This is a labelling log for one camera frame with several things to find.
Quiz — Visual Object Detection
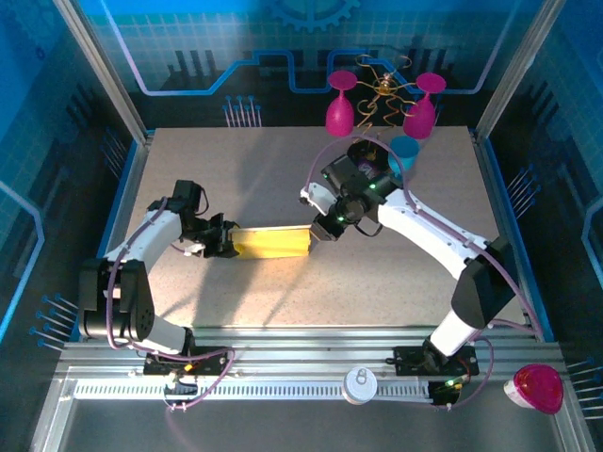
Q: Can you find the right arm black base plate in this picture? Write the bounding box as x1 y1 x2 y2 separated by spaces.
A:
393 346 480 378

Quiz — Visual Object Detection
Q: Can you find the pink dome lid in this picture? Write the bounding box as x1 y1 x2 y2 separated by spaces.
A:
502 363 564 415

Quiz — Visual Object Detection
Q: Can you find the white slotted cable duct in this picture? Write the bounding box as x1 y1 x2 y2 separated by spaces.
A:
74 379 432 402

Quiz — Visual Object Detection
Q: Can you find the aluminium frame post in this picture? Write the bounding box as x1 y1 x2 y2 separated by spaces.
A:
51 0 156 147
473 0 569 142

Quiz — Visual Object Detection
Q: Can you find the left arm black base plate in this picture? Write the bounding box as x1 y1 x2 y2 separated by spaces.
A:
143 346 232 378

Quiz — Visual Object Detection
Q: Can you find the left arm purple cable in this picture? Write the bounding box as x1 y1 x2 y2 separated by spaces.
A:
106 197 236 413

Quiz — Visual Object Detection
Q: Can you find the silver tin can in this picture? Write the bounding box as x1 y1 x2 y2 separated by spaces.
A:
342 365 379 406

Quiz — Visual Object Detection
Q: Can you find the gold wire glass rack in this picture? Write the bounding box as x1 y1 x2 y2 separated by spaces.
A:
347 54 418 164

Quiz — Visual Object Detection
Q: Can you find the black controller board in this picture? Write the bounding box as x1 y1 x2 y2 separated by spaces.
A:
162 376 199 406
431 379 462 407

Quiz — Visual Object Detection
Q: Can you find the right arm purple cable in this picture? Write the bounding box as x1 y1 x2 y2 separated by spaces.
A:
304 134 543 411

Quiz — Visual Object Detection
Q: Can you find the yellow white paper box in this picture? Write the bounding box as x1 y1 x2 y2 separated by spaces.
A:
233 224 315 260

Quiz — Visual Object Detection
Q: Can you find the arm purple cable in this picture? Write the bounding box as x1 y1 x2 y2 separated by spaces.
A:
106 197 236 413
304 134 543 411

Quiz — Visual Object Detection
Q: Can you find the blue wine glass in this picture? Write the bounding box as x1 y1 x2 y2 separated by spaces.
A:
388 136 421 178

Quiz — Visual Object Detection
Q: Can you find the aluminium side rail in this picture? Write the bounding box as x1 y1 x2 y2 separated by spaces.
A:
470 126 543 343
77 129 156 343

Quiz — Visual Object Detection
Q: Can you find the pink wine glass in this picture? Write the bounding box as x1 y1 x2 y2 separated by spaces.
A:
402 72 448 140
325 70 358 138

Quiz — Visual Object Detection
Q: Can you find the aluminium mounting rail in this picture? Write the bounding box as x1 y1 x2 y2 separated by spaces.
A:
54 324 566 382

